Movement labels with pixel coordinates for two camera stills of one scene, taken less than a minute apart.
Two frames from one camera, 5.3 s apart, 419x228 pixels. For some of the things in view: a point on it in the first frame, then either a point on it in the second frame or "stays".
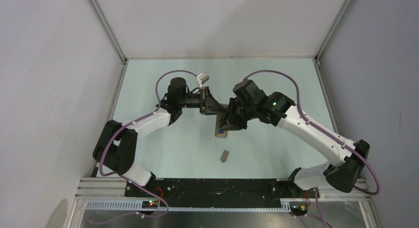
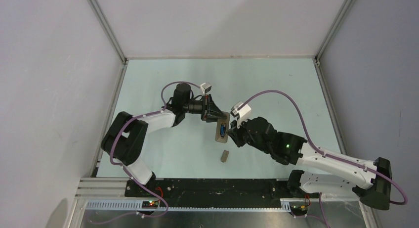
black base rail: [218, 193] stays
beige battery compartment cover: [224, 156] stays
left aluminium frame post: [105, 23] stays
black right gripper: [230, 122] → [235, 132]
